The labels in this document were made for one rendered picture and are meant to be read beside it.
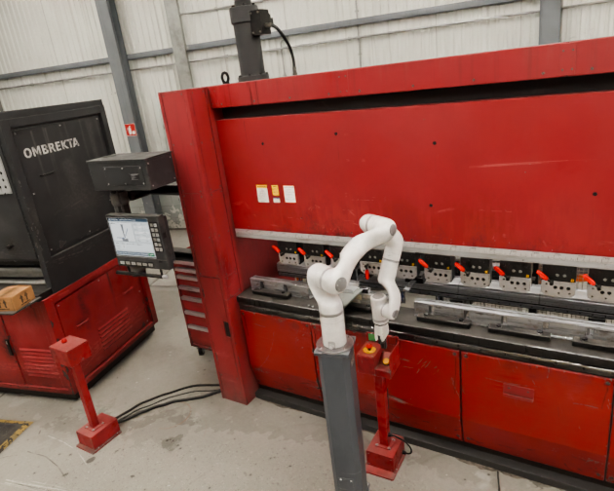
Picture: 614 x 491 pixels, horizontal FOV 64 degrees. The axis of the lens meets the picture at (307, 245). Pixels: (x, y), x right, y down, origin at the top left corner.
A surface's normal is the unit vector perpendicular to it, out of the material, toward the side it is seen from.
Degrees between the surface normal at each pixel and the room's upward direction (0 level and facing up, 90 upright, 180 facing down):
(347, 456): 90
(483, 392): 90
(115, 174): 90
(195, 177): 90
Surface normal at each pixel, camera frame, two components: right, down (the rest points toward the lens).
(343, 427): -0.29, 0.36
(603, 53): -0.51, 0.35
